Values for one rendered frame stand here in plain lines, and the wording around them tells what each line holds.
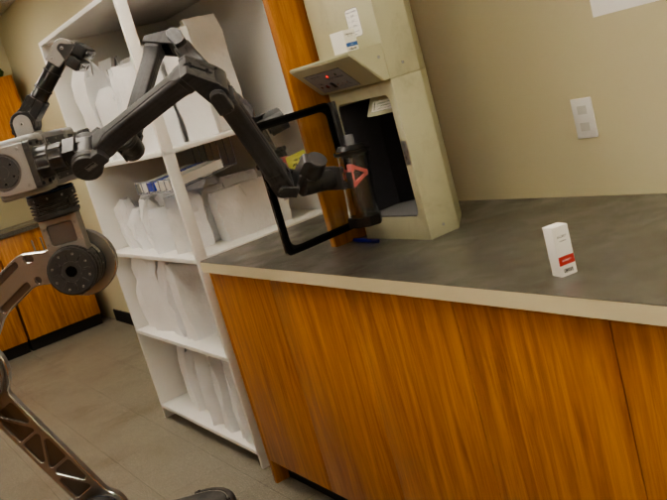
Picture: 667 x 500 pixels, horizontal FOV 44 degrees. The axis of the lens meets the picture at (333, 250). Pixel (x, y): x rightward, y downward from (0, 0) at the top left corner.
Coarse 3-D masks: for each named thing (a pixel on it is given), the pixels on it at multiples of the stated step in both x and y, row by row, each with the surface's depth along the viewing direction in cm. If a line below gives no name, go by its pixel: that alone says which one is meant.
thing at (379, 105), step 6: (378, 96) 239; (384, 96) 238; (372, 102) 241; (378, 102) 239; (384, 102) 238; (372, 108) 241; (378, 108) 239; (384, 108) 238; (390, 108) 237; (372, 114) 241; (378, 114) 239
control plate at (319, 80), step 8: (320, 72) 237; (328, 72) 234; (336, 72) 232; (344, 72) 230; (312, 80) 244; (320, 80) 242; (328, 80) 239; (336, 80) 237; (344, 80) 235; (352, 80) 233; (320, 88) 247; (328, 88) 245; (336, 88) 242
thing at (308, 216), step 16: (320, 112) 250; (272, 128) 239; (288, 128) 243; (304, 128) 246; (320, 128) 250; (272, 144) 239; (288, 144) 242; (304, 144) 246; (320, 144) 250; (288, 160) 242; (336, 160) 254; (320, 192) 250; (336, 192) 254; (272, 208) 239; (288, 208) 242; (304, 208) 246; (320, 208) 250; (336, 208) 254; (288, 224) 242; (304, 224) 246; (320, 224) 250; (336, 224) 254; (304, 240) 246
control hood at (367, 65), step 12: (372, 48) 223; (324, 60) 230; (336, 60) 224; (348, 60) 222; (360, 60) 221; (372, 60) 223; (384, 60) 225; (300, 72) 242; (312, 72) 239; (348, 72) 229; (360, 72) 226; (372, 72) 224; (384, 72) 225; (312, 84) 247; (360, 84) 233
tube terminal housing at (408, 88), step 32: (320, 0) 241; (352, 0) 228; (384, 0) 225; (320, 32) 246; (384, 32) 225; (416, 32) 247; (416, 64) 231; (352, 96) 244; (416, 96) 232; (416, 128) 232; (416, 160) 232; (448, 160) 256; (416, 192) 234; (448, 192) 239; (384, 224) 252; (416, 224) 239; (448, 224) 239
